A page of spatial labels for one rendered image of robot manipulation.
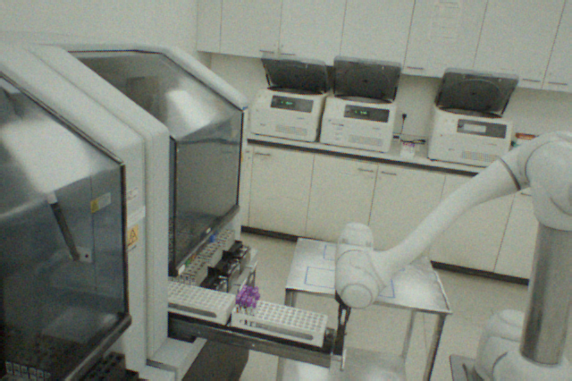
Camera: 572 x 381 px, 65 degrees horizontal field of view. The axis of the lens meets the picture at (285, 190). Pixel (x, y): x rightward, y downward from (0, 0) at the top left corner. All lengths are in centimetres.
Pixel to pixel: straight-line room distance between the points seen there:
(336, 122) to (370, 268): 251
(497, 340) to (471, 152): 228
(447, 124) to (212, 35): 206
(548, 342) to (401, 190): 249
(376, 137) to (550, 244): 250
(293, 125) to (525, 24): 184
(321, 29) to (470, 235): 201
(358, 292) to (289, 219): 277
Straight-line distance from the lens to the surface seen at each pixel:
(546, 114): 435
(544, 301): 129
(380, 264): 117
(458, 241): 385
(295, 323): 147
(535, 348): 136
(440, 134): 359
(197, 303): 154
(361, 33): 381
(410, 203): 371
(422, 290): 188
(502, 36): 387
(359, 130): 358
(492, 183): 130
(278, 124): 368
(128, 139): 115
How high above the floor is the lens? 171
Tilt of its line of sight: 19 degrees down
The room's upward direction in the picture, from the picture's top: 6 degrees clockwise
